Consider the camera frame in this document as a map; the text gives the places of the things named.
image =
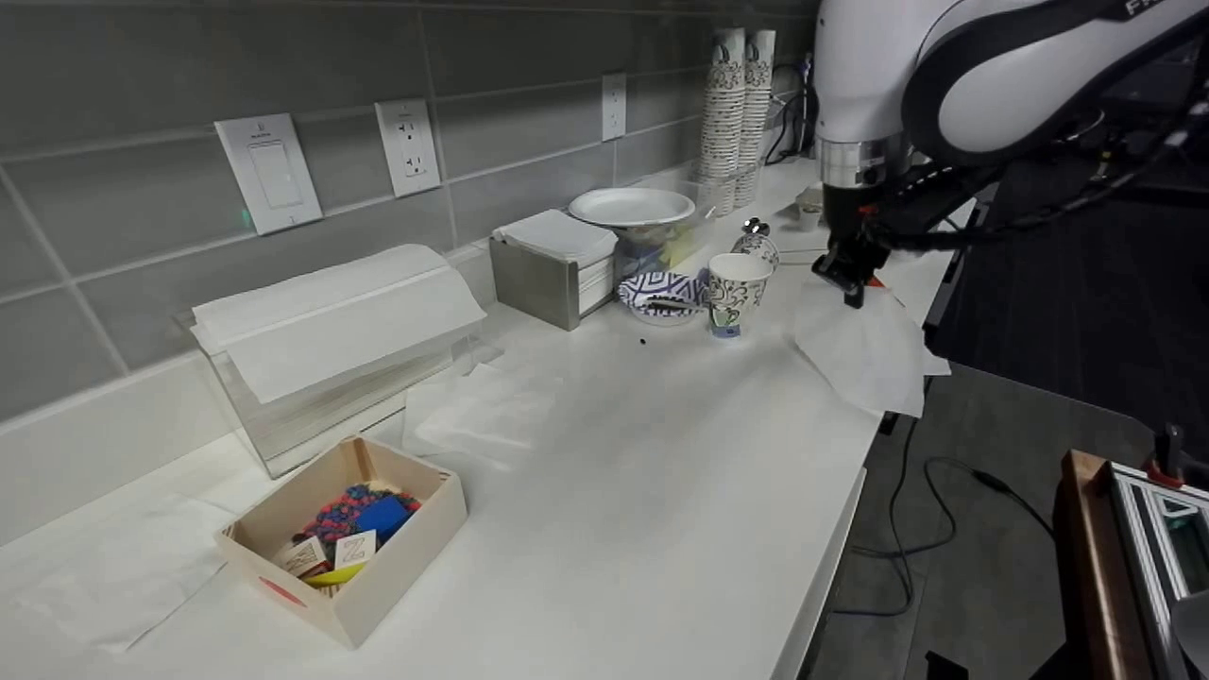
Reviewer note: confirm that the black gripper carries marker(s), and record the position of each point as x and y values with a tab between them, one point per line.
854	226

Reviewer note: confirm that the white paper napkin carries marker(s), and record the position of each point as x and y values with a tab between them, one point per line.
875	352
114	580
476	418

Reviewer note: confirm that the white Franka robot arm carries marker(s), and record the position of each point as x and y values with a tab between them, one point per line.
869	61

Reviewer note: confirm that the grey napkin holder box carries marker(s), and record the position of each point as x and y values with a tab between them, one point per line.
549	256

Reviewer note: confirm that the flat white paper napkin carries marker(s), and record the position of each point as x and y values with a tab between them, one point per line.
114	580
476	418

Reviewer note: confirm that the clear napkin dispenser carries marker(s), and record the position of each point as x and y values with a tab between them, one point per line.
340	324

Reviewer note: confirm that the metal utensil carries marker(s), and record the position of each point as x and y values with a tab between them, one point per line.
754	230

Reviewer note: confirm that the patterned paper cup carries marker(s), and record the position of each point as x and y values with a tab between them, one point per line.
734	293

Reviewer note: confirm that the blue patterned bowl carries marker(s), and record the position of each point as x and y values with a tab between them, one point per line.
656	293

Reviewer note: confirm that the wooden board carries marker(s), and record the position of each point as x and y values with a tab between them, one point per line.
1087	569

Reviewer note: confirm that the blue packet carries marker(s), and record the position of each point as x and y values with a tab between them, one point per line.
379	516

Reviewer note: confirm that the small wooden box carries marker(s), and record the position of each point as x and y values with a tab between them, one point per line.
379	590

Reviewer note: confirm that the aluminium frame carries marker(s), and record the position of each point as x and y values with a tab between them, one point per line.
1156	551

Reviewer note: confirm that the white wall outlet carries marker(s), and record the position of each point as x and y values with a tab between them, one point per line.
404	148

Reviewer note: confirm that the white light switch plate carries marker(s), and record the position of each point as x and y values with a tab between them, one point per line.
269	171

